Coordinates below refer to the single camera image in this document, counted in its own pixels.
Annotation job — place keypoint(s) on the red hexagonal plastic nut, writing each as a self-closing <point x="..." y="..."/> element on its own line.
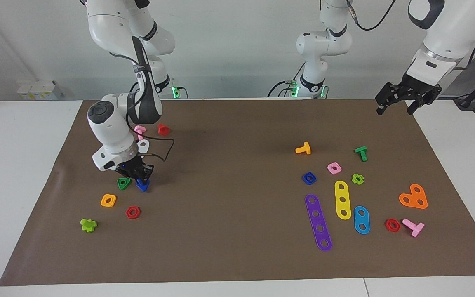
<point x="128" y="213"/>
<point x="387" y="226"/>

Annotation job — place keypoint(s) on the white cardboard box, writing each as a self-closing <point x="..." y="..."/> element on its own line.
<point x="39" y="90"/>

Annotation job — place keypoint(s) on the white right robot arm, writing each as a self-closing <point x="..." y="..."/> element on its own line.
<point x="109" y="123"/>

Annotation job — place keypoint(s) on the green triangular plastic nut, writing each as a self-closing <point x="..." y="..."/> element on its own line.
<point x="120" y="185"/>

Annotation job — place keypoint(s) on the orange plastic bolt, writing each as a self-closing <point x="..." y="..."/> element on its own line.
<point x="303" y="149"/>

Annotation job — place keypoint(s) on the orange angled three-hole plate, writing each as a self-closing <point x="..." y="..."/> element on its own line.
<point x="412" y="201"/>

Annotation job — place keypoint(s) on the orange square plastic nut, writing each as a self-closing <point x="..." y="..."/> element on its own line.
<point x="104" y="201"/>

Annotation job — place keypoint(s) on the pink plastic bolt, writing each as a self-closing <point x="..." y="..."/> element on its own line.
<point x="140" y="130"/>
<point x="414" y="227"/>

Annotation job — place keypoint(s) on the light green cross bolt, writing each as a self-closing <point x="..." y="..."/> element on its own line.
<point x="88" y="226"/>

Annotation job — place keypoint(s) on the dark green plastic bolt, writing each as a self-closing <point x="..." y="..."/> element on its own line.
<point x="361" y="152"/>

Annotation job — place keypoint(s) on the red plastic bolt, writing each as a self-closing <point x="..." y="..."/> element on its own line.
<point x="163" y="130"/>

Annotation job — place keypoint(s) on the blue plastic bolt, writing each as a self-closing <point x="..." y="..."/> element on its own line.
<point x="142" y="186"/>

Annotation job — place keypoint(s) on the light green cross nut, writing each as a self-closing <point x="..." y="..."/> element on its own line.
<point x="354" y="179"/>

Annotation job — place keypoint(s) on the purple four-hole plate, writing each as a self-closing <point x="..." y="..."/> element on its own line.
<point x="318" y="220"/>

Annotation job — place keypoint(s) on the yellow three-hole plate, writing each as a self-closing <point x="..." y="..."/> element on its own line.
<point x="342" y="198"/>

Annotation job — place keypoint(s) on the pink square plastic nut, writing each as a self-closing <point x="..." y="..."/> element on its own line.
<point x="330" y="169"/>

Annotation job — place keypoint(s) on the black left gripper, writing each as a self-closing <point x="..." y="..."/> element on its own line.
<point x="417" y="88"/>

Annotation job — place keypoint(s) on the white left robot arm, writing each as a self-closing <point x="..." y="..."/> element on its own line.
<point x="447" y="33"/>

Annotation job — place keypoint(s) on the brown table mat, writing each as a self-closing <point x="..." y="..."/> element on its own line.
<point x="237" y="231"/>

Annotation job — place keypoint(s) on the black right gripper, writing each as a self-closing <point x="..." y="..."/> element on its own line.
<point x="134" y="163"/>

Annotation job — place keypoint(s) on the blue square plastic nut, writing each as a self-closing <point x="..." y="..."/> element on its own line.
<point x="305" y="179"/>

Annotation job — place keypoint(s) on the blue two-hole plate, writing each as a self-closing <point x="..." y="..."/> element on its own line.
<point x="361" y="220"/>

